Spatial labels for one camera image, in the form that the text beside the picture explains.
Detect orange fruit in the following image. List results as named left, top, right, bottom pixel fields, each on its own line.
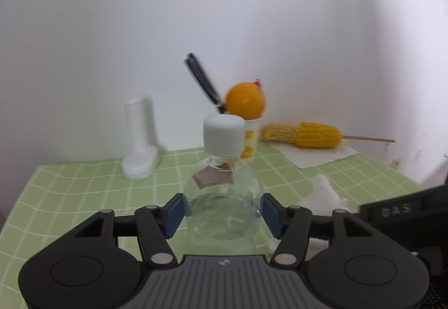
left=225, top=81, right=266, bottom=120

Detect green checked table mat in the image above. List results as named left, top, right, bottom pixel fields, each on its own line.
left=1, top=144, right=419, bottom=308

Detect black scissors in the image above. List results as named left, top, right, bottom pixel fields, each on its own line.
left=185, top=53, right=227, bottom=114

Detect white paper napkin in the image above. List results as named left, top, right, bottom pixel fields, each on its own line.
left=269, top=141, right=357, bottom=169

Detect white yellow paper cup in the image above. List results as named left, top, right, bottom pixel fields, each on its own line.
left=241, top=117, right=263, bottom=159

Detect white plastic stand bottle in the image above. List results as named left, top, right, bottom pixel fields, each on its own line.
left=122, top=97, right=158, bottom=180

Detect white wiping cloth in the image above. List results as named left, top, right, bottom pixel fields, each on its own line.
left=267, top=173, right=351, bottom=254

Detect knitted yellow corn cob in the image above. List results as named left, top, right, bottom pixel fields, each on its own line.
left=263, top=122, right=396, bottom=149

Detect red item behind orange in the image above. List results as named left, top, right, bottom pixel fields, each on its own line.
left=254, top=79, right=262, bottom=88

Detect clear bottle white cap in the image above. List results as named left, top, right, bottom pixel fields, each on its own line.
left=184, top=114, right=263, bottom=255

